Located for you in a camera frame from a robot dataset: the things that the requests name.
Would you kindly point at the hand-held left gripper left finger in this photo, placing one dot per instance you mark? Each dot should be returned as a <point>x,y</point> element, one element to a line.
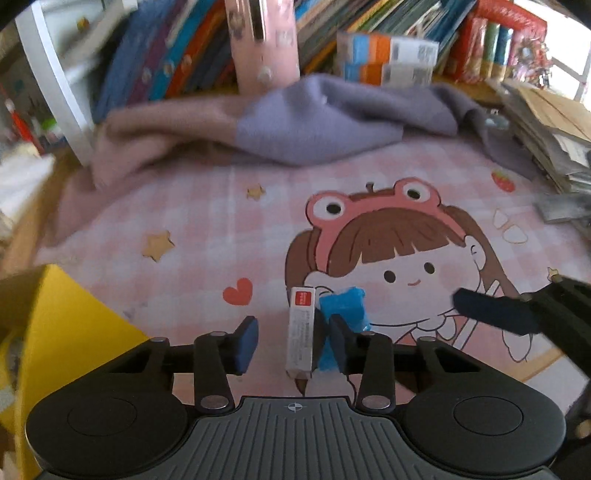
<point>247,346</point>

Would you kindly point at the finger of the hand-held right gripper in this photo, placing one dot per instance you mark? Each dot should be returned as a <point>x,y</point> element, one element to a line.
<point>494,313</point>

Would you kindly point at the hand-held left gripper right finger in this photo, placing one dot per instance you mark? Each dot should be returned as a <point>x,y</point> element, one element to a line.
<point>339,344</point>

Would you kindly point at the small white box red label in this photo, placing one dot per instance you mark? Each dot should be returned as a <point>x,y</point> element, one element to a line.
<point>302,332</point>

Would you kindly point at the blue wrapper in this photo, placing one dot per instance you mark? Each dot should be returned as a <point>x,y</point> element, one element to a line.
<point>348,304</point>

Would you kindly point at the yellow cardboard box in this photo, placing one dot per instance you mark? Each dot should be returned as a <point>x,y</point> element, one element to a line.
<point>69,332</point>

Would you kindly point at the grey paper packet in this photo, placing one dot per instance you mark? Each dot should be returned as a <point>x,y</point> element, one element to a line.
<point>563,208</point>

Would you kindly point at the pink cartoon printed mat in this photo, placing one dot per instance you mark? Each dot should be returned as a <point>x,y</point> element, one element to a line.
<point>207,221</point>

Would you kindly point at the stack of papers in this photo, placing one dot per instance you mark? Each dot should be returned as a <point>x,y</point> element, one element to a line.
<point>549,129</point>

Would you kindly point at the pink and purple cloth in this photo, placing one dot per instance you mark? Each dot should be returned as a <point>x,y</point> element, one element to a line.
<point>323,120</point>

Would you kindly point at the orange and white box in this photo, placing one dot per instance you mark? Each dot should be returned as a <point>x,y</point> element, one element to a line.
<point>392,74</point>
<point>392,48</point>

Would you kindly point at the red patterned box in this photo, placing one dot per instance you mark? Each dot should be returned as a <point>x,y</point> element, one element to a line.
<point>498,41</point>

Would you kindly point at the plastic bag of tissues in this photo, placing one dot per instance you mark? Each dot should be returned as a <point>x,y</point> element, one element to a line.
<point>23,184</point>

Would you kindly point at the pink bottle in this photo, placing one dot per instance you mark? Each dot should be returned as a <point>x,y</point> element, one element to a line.
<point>265,41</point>

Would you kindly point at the row of slanted books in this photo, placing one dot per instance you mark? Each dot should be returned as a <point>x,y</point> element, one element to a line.
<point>184,46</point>

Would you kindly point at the white bookshelf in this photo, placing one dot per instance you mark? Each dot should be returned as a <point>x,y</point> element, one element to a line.
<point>60,92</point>

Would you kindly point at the red stick bottle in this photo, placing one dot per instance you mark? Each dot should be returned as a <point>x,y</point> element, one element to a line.
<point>16,121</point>

